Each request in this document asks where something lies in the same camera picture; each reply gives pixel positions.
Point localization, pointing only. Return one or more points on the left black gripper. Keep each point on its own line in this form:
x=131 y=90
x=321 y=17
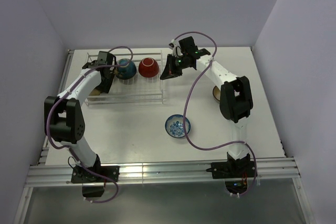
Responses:
x=105 y=87

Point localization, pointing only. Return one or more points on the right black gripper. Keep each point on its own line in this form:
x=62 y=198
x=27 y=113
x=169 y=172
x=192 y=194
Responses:
x=169 y=71

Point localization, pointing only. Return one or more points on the white bowl red outside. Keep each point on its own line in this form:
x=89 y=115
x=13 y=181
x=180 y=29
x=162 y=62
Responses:
x=148 y=67

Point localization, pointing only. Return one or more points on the tan bowl dark rim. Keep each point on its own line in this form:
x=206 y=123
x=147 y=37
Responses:
x=126 y=69

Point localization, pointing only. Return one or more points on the black glazed bowl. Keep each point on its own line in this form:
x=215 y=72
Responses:
x=95 y=92

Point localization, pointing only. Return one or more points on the small tan bowl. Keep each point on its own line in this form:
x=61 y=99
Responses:
x=216 y=94

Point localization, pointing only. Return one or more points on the blue white patterned bowl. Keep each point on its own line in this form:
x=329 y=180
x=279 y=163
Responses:
x=174 y=126

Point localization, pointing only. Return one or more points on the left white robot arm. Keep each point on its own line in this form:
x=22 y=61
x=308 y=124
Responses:
x=64 y=121

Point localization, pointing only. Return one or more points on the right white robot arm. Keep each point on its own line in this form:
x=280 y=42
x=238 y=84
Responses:
x=235 y=103

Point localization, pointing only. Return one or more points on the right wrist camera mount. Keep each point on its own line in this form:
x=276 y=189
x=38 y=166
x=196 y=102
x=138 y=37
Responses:
x=183 y=47

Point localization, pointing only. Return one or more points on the white wire dish rack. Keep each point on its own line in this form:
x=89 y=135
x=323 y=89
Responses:
x=137 y=89

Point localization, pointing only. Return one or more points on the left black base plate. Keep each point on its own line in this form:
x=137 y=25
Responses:
x=81 y=176

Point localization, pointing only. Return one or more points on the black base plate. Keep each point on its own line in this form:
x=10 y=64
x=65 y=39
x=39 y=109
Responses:
x=81 y=176
x=221 y=170

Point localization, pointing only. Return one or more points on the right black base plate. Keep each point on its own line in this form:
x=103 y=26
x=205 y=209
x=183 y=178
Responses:
x=221 y=170

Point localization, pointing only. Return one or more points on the aluminium rail frame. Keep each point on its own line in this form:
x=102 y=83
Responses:
x=164 y=179

